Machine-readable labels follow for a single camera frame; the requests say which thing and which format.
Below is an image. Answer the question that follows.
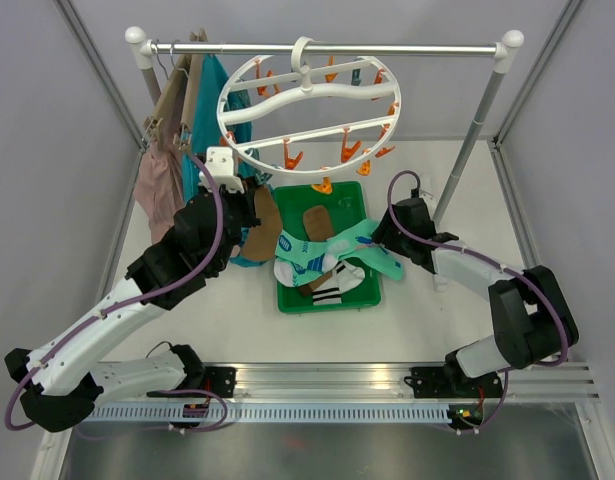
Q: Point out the brown sock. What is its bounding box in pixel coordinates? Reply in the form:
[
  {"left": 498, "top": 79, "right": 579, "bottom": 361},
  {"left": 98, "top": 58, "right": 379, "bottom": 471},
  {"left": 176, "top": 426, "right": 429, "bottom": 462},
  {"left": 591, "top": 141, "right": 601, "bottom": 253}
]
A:
[
  {"left": 231, "top": 185, "right": 283, "bottom": 266},
  {"left": 303, "top": 205, "right": 335, "bottom": 242}
]

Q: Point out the mint green patterned sock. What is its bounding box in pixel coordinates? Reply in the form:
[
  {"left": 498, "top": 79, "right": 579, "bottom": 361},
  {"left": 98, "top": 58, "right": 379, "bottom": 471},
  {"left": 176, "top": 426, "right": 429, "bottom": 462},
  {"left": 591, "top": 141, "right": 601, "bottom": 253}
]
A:
[{"left": 273, "top": 219, "right": 378, "bottom": 287}]

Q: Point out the white round clip hanger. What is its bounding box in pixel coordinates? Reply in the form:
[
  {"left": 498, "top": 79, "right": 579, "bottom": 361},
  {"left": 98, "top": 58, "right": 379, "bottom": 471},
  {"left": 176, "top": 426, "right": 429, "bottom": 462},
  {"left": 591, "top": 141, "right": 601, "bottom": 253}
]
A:
[{"left": 219, "top": 56, "right": 403, "bottom": 183}]

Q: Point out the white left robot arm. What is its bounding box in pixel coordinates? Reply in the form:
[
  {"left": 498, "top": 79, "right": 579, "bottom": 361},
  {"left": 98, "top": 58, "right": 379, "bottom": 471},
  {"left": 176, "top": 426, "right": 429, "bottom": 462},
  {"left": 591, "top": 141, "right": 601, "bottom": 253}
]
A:
[{"left": 5, "top": 186, "right": 260, "bottom": 433}]

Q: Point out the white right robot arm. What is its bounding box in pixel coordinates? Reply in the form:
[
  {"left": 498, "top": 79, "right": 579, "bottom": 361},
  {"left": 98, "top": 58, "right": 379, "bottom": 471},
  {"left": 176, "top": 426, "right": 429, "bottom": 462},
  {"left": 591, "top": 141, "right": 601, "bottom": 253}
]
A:
[{"left": 372, "top": 198, "right": 579, "bottom": 395}]

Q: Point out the beige wooden hanger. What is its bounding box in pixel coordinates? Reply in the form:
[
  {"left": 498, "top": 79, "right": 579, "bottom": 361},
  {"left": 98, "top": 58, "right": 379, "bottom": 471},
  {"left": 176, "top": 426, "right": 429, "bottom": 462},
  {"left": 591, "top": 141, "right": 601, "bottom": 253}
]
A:
[{"left": 144, "top": 54, "right": 205, "bottom": 153}]

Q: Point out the grey clothes peg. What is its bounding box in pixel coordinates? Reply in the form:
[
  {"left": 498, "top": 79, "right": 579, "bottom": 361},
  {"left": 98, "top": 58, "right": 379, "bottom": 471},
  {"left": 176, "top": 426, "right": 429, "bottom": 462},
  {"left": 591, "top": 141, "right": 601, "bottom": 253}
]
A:
[{"left": 254, "top": 168, "right": 273, "bottom": 186}]

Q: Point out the green plastic tray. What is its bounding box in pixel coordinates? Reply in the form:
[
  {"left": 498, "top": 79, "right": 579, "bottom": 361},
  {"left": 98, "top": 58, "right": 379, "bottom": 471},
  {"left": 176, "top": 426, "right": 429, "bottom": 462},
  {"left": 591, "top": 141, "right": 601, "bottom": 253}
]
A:
[{"left": 272, "top": 180, "right": 383, "bottom": 315}]

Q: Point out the white black striped sock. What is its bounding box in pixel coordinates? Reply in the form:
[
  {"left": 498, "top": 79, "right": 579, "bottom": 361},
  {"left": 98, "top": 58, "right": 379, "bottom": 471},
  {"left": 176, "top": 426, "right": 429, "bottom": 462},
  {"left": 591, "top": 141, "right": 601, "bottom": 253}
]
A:
[{"left": 311, "top": 261, "right": 365, "bottom": 306}]

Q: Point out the orange clothes peg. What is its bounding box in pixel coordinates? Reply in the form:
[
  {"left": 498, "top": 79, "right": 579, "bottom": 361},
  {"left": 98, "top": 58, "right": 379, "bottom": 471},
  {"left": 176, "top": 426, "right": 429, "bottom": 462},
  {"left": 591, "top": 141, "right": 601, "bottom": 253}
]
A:
[
  {"left": 283, "top": 138, "right": 304, "bottom": 171},
  {"left": 311, "top": 177, "right": 333, "bottom": 195}
]

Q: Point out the pink garment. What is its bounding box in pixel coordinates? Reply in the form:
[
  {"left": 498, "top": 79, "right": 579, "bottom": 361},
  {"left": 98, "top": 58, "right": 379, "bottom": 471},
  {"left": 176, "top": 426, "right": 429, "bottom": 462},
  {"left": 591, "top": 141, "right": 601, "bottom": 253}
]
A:
[{"left": 133, "top": 140, "right": 185, "bottom": 244}]

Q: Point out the teal shirt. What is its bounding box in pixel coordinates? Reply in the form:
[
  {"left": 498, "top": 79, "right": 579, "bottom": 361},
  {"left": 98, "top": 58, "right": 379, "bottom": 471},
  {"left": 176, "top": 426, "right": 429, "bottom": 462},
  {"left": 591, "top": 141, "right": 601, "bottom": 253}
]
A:
[{"left": 182, "top": 55, "right": 264, "bottom": 268}]

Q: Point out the white metal clothes rack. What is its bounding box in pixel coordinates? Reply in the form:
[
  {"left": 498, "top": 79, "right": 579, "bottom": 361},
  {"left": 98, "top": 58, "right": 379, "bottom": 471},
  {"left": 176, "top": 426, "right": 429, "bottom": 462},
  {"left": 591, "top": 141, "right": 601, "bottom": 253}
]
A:
[{"left": 125, "top": 27, "right": 524, "bottom": 222}]

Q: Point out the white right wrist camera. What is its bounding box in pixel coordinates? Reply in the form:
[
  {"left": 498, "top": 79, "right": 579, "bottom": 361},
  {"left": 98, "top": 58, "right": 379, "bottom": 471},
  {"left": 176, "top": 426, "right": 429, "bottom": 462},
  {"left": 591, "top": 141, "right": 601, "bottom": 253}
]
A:
[{"left": 419, "top": 174, "right": 436, "bottom": 203}]

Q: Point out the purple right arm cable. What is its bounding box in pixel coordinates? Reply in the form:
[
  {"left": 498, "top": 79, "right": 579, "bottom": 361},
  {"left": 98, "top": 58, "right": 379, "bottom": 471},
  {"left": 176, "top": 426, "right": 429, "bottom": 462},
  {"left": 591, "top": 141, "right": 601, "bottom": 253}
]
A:
[{"left": 387, "top": 170, "right": 571, "bottom": 369}]

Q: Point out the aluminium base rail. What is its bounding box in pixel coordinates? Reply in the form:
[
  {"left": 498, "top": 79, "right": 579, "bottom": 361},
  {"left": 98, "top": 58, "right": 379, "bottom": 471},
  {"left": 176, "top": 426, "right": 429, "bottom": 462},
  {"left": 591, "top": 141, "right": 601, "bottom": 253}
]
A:
[{"left": 87, "top": 362, "right": 600, "bottom": 427}]

